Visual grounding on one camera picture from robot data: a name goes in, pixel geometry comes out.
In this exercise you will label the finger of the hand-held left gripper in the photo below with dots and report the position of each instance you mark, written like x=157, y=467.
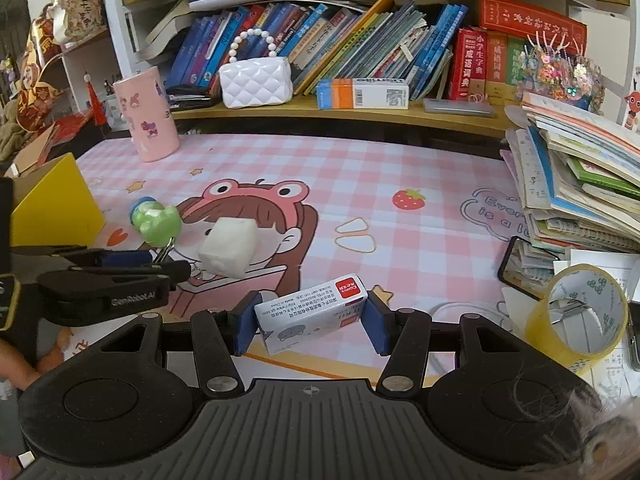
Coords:
x=127, y=258
x=115, y=290

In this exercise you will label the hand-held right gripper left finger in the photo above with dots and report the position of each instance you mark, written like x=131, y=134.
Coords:
x=245, y=325

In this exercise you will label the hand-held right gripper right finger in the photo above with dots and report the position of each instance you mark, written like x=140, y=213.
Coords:
x=377, y=325

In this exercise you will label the small white red-label box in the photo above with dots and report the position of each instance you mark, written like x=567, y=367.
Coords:
x=305, y=320

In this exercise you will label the yellow cardboard box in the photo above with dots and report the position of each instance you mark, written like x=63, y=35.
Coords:
x=55, y=215

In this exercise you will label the person's left hand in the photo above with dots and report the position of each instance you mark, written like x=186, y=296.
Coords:
x=17, y=367

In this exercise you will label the white cube toy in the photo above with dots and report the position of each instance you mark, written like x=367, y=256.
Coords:
x=227, y=247

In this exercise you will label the pink checked desk mat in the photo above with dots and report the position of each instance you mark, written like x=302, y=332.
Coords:
x=400, y=240

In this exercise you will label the red paper packets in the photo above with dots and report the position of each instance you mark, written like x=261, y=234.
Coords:
x=65, y=132

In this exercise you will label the pink cartoon cup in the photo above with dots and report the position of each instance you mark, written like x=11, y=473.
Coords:
x=147, y=115

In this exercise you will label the red tassel charm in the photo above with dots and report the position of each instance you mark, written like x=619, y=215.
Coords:
x=96, y=105

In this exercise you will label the yellow tape roll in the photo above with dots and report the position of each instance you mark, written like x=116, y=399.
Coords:
x=542, y=332

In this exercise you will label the gold red ornament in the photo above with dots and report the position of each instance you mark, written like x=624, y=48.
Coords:
x=40, y=75

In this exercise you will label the white side shelf unit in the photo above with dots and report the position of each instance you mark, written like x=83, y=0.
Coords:
x=75, y=60

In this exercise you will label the wooden bookshelf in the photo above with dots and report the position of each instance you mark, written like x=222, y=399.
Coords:
x=350, y=117

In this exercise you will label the orange blue white carton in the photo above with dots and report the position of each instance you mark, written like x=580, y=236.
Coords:
x=360, y=94

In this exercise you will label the grey flat pencil case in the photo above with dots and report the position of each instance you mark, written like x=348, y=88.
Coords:
x=460, y=107

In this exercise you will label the loose white papers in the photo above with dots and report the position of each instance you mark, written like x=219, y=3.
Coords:
x=615, y=385

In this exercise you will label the stack of workbooks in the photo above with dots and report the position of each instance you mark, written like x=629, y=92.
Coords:
x=575, y=175

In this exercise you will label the beige animal figurine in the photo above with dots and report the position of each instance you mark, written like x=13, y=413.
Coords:
x=75, y=10

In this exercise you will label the black smartphone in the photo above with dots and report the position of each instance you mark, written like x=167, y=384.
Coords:
x=635, y=335

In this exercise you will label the grey fuzzy sleeve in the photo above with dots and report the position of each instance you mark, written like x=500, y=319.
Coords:
x=615, y=435

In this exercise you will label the thick red dictionary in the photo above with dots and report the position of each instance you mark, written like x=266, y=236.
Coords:
x=467, y=65

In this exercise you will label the row of leaning books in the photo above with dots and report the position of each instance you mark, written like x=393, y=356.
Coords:
x=350, y=45

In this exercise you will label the thin red dictionary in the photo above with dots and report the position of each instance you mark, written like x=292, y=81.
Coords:
x=496, y=65

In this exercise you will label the sequin crown ornament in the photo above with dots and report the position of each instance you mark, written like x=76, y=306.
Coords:
x=560, y=70

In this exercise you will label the red book lying flat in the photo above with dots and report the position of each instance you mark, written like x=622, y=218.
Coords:
x=530, y=17

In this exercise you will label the red deer wall sticker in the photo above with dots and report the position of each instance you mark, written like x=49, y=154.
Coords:
x=632, y=105

